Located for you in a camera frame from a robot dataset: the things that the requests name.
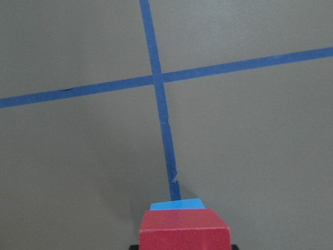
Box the blue cube block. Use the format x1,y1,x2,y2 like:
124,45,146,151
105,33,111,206
150,198,205,210

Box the red cube block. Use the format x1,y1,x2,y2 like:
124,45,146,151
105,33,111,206
139,208,232,249

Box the long blue tape line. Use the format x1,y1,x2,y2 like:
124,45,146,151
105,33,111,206
1,47,332,108

